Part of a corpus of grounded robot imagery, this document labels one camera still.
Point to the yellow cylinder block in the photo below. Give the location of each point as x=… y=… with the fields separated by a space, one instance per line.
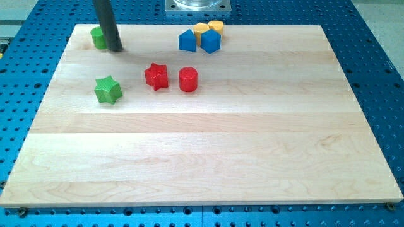
x=217 y=26

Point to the red cylinder block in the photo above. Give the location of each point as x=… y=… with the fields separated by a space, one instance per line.
x=188 y=79

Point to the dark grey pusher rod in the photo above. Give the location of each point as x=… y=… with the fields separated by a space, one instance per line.
x=107 y=22

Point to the blue triangular block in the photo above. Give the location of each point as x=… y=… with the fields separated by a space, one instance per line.
x=187 y=41

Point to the left board clamp screw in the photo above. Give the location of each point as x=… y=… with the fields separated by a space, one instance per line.
x=22 y=212

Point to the red star block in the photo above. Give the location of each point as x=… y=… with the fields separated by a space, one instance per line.
x=156 y=76

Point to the green star block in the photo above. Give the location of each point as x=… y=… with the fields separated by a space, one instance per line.
x=107 y=90

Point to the light wooden board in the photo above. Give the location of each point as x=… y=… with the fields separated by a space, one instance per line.
x=272 y=121

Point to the blue cube block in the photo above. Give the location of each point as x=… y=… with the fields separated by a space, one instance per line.
x=210 y=41

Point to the yellow pentagon block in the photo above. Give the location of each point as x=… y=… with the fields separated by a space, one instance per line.
x=198 y=29

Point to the board clamp screw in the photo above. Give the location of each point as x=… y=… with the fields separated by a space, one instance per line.
x=390 y=206
x=22 y=212

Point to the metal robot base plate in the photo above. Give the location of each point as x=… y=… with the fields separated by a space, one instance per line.
x=186 y=6

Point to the right board clamp screw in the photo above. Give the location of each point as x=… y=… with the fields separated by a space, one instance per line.
x=390 y=206

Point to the blue perforated table plate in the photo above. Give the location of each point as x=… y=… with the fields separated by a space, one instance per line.
x=33 y=55

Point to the green cylinder block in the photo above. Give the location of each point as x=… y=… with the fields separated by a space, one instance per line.
x=98 y=38

